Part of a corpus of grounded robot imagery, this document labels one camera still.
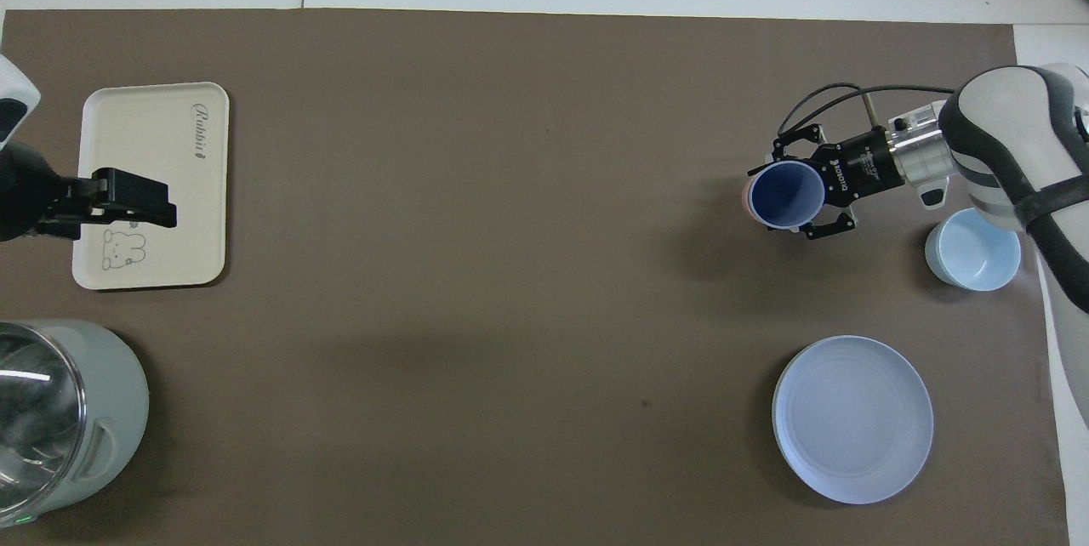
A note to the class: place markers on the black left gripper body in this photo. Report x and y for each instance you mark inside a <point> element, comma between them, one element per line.
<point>72,201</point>

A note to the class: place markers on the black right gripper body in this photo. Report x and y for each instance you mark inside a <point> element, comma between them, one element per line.
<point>863,167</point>

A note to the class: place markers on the blue ribbed plastic cup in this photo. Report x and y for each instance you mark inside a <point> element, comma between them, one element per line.
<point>787,193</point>

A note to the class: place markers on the pink plastic cup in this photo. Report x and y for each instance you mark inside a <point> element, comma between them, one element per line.
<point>747,199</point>

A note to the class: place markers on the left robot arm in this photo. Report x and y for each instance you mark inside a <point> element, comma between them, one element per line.
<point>17,180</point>

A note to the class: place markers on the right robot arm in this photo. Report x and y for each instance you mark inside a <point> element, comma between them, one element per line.
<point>1012,129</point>

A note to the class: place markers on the cream tray with rabbit print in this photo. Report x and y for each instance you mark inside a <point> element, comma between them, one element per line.
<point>153,138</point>

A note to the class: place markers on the light blue bowl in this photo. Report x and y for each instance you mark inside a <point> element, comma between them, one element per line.
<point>974,253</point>

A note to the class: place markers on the light blue round plate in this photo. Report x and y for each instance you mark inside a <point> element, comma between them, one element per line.
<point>852,418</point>

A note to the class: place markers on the pale green electric pot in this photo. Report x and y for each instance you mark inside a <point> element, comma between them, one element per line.
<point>76,418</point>

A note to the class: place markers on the brown paper table mat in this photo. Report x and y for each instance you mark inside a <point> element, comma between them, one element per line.
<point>527,274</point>

